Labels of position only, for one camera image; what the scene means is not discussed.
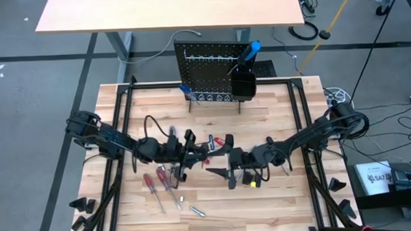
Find grey desk leg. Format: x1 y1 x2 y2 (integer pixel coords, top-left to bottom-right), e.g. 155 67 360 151
236 27 253 43
105 31 136 84

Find white coiled cable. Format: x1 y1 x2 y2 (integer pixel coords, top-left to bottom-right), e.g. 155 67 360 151
323 86 352 107

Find black mesh mat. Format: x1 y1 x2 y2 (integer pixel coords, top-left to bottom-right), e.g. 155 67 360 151
253 60 278 79

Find black plastic peg board bin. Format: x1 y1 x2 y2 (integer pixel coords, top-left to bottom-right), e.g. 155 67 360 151
230 68 258 102

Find black cart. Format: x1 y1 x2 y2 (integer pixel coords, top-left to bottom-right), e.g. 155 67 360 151
347 161 411 224

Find double ring metal tool rack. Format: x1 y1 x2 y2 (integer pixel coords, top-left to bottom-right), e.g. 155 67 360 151
192 89 234 105

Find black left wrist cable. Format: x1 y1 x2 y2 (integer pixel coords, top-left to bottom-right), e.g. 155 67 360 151
142 113 171 139

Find white printed booklet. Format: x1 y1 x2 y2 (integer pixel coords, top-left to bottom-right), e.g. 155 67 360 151
353 160 395 197

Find black floor cables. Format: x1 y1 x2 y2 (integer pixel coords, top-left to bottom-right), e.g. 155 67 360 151
357 99 411 159

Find grey cable with plug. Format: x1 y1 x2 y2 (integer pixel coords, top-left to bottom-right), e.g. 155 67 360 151
117 29 203 66

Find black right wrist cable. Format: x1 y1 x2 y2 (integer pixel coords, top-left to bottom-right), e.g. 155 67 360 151
250 166 271 189

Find black blue handled screwdriver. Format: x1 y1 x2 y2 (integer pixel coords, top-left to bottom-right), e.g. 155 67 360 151
225 40 264 76

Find black aluminium table frame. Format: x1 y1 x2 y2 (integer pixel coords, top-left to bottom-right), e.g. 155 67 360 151
64 67 364 231

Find chrome extension bar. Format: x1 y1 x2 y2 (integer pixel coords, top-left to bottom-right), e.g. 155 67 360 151
190 206 207 219

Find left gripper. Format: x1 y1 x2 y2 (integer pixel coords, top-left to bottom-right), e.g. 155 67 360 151
158 127 210 184

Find black triangular bracket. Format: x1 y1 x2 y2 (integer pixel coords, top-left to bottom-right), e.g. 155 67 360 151
68 197 88 213
85 198 97 215
71 215 87 231
337 198 357 221
328 176 348 193

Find black coiled cable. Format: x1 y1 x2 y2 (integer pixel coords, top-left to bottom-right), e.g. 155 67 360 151
287 21 320 42

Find thin black cable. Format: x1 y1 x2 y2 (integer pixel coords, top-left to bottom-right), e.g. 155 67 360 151
347 0 408 100

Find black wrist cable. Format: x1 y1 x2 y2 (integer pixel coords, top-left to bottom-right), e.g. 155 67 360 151
250 166 271 189
142 113 171 139

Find light wood desk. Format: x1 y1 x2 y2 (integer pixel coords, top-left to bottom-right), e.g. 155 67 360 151
34 0 305 36

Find black electronic box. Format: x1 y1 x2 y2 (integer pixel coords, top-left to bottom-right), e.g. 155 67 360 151
389 162 411 192

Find yellow cable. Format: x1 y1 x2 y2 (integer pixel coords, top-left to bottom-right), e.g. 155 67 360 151
292 0 361 76

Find black peg board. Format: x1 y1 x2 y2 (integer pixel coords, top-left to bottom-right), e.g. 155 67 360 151
173 38 261 117

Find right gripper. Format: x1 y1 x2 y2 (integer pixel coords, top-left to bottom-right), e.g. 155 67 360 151
204 143 271 192

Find black power strip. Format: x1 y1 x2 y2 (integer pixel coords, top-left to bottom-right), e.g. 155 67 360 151
295 0 320 16

